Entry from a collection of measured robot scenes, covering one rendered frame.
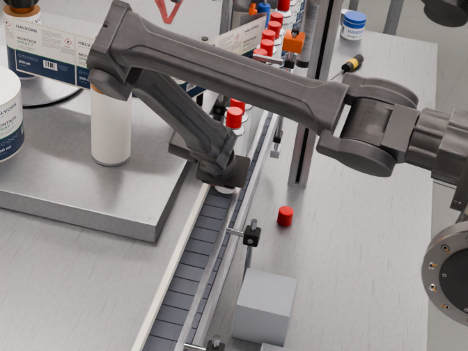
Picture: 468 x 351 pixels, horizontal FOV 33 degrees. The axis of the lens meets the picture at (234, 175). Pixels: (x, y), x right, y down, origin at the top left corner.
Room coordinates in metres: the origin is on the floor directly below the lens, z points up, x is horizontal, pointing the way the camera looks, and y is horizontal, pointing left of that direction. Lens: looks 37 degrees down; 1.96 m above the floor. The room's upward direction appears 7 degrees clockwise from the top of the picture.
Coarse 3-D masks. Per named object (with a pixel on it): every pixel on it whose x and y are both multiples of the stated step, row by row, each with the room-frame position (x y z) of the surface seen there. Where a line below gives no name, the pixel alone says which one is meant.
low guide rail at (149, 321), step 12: (204, 192) 1.30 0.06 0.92; (192, 216) 1.22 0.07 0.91; (192, 228) 1.20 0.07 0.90; (180, 240) 1.14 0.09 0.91; (180, 252) 1.11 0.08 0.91; (168, 276) 1.04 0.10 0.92; (156, 300) 0.98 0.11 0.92; (156, 312) 0.95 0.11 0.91; (144, 324) 0.92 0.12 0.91; (144, 336) 0.89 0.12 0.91
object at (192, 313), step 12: (264, 120) 1.53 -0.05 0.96; (252, 144) 1.43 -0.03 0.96; (252, 156) 1.39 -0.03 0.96; (228, 216) 1.18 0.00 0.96; (216, 240) 1.10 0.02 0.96; (216, 252) 1.07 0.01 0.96; (204, 276) 1.00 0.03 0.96; (204, 288) 0.98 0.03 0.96; (192, 312) 0.92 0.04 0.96; (192, 324) 0.90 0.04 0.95; (180, 336) 0.86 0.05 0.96; (180, 348) 0.83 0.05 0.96
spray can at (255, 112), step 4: (256, 108) 1.50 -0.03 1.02; (252, 112) 1.50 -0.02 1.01; (256, 112) 1.50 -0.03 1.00; (252, 116) 1.50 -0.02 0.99; (256, 116) 1.50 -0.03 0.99; (252, 120) 1.50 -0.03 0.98; (256, 120) 1.50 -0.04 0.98; (252, 124) 1.50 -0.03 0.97; (256, 124) 1.51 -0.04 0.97; (252, 128) 1.50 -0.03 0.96; (256, 128) 1.51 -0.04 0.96; (252, 132) 1.50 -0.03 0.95; (252, 136) 1.50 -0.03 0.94; (252, 140) 1.50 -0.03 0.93; (248, 144) 1.50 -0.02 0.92; (248, 148) 1.50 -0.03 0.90; (248, 152) 1.50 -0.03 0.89
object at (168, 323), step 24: (216, 192) 1.35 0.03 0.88; (240, 192) 1.36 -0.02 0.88; (216, 216) 1.27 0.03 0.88; (192, 240) 1.18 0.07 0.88; (192, 264) 1.12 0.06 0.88; (216, 264) 1.12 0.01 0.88; (168, 288) 1.04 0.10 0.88; (192, 288) 1.05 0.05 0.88; (168, 312) 0.98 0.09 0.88; (168, 336) 0.93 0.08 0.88; (192, 336) 0.93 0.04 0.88
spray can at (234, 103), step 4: (232, 100) 1.41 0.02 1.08; (236, 100) 1.41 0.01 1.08; (232, 104) 1.41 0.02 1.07; (236, 104) 1.40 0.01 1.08; (240, 104) 1.41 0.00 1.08; (244, 104) 1.41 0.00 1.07; (240, 108) 1.41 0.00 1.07; (244, 108) 1.42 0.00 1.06; (244, 112) 1.43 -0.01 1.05; (224, 116) 1.41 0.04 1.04; (244, 116) 1.41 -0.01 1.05; (248, 116) 1.42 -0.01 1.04; (224, 120) 1.41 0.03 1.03; (244, 120) 1.40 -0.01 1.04; (244, 124) 1.40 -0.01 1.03; (244, 132) 1.41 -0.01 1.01; (244, 136) 1.41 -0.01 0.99; (244, 140) 1.41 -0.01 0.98
